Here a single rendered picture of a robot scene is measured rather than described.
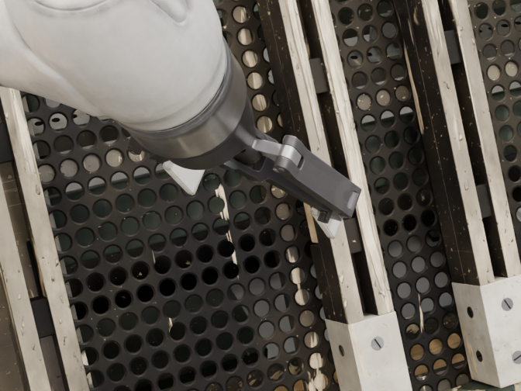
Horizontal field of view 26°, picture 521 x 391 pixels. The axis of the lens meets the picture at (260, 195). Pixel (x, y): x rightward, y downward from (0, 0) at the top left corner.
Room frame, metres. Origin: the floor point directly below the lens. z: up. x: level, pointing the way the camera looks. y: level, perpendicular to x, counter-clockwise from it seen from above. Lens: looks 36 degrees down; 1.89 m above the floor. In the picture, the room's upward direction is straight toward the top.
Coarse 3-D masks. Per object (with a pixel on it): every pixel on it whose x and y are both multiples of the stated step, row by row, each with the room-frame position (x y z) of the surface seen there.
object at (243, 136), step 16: (240, 128) 0.67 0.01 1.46; (256, 128) 0.70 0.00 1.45; (224, 144) 0.66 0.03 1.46; (240, 144) 0.67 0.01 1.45; (176, 160) 0.66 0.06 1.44; (192, 160) 0.66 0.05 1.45; (208, 160) 0.66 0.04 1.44; (224, 160) 0.67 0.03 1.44; (240, 160) 0.70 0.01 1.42; (256, 160) 0.69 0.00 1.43
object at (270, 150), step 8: (256, 144) 0.69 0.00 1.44; (264, 144) 0.69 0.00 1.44; (272, 144) 0.69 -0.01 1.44; (280, 144) 0.68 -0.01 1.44; (264, 152) 0.68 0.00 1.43; (272, 152) 0.68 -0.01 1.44; (280, 152) 0.68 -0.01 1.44; (288, 152) 0.68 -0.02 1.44; (296, 152) 0.68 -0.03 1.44; (296, 160) 0.68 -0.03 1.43
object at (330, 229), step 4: (312, 208) 0.72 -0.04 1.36; (312, 212) 0.72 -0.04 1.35; (316, 212) 0.72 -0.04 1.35; (316, 216) 0.72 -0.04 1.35; (316, 220) 0.73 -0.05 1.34; (332, 220) 0.75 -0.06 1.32; (336, 220) 0.76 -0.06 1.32; (320, 224) 0.73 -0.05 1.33; (324, 224) 0.73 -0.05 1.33; (328, 224) 0.74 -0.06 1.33; (332, 224) 0.75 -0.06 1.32; (336, 224) 0.76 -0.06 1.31; (324, 228) 0.74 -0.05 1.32; (328, 228) 0.74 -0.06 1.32; (332, 228) 0.75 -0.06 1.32; (336, 228) 0.76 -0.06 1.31; (324, 232) 0.75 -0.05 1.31; (328, 232) 0.74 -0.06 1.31; (332, 232) 0.75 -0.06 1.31; (336, 232) 0.76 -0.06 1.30; (328, 236) 0.75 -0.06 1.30; (332, 236) 0.75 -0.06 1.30
